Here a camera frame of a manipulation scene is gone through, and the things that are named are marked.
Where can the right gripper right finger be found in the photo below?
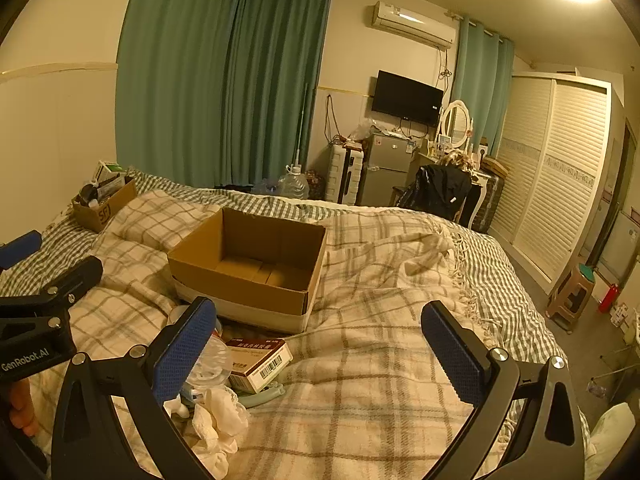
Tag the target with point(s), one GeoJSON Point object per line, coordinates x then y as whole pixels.
{"type": "Point", "coordinates": [547, 440]}

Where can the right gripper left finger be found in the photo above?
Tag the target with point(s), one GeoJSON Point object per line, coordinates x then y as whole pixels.
{"type": "Point", "coordinates": [88, 440]}

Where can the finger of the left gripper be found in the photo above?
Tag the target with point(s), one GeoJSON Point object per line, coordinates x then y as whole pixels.
{"type": "Point", "coordinates": [19, 249]}
{"type": "Point", "coordinates": [59, 294]}

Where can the white socks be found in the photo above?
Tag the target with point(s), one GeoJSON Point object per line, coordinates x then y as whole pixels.
{"type": "Point", "coordinates": [213, 428]}

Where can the clear plastic jar blue label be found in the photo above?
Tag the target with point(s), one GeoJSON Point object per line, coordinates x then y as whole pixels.
{"type": "Point", "coordinates": [212, 359]}

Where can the light green plastic hanger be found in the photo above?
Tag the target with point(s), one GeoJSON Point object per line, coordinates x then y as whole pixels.
{"type": "Point", "coordinates": [271, 392]}

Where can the red white medicine box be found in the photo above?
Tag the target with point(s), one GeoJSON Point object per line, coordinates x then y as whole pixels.
{"type": "Point", "coordinates": [257, 362]}

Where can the person's left hand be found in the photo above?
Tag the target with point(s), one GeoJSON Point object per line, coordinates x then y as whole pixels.
{"type": "Point", "coordinates": [22, 411]}

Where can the white pillow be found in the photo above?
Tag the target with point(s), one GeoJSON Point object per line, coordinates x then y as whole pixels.
{"type": "Point", "coordinates": [607, 439]}

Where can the small cardboard box with clutter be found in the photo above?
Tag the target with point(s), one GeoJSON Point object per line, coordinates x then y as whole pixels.
{"type": "Point", "coordinates": [109, 190]}

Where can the brown plastic stool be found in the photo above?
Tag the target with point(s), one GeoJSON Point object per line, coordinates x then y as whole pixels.
{"type": "Point", "coordinates": [571, 296]}

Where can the red fire extinguisher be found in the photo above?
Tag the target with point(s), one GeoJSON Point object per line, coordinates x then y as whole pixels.
{"type": "Point", "coordinates": [609, 298]}

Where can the plaid beige blanket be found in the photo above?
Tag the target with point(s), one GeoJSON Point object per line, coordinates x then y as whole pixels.
{"type": "Point", "coordinates": [325, 339]}

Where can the large open cardboard box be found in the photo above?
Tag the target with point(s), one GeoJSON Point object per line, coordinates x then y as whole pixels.
{"type": "Point", "coordinates": [258, 270]}

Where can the green curtain left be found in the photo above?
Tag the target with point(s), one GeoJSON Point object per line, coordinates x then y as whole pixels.
{"type": "Point", "coordinates": [217, 92]}

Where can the green curtain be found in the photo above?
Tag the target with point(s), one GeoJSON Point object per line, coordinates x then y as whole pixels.
{"type": "Point", "coordinates": [482, 79]}
{"type": "Point", "coordinates": [217, 92]}

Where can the large clear water bottle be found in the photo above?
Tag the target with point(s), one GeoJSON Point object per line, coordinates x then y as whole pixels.
{"type": "Point", "coordinates": [293, 184]}

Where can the black jacket on chair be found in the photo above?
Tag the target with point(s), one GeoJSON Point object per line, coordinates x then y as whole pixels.
{"type": "Point", "coordinates": [437, 189]}

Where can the white louvered wardrobe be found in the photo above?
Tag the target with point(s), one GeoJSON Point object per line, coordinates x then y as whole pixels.
{"type": "Point", "coordinates": [556, 143]}

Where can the white suitcase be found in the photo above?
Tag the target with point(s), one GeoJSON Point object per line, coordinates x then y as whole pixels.
{"type": "Point", "coordinates": [343, 178]}

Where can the silver mini fridge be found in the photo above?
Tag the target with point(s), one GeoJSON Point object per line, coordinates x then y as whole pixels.
{"type": "Point", "coordinates": [386, 164]}

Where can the white oval vanity mirror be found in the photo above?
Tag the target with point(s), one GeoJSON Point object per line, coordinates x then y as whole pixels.
{"type": "Point", "coordinates": [455, 128]}

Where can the green curtain right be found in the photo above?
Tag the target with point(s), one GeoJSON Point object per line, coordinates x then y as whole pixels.
{"type": "Point", "coordinates": [482, 79]}

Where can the black wall television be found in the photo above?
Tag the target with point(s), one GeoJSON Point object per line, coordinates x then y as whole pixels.
{"type": "Point", "coordinates": [407, 99]}

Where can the white wall air conditioner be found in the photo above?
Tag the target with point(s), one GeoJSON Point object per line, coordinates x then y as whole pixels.
{"type": "Point", "coordinates": [412, 25]}

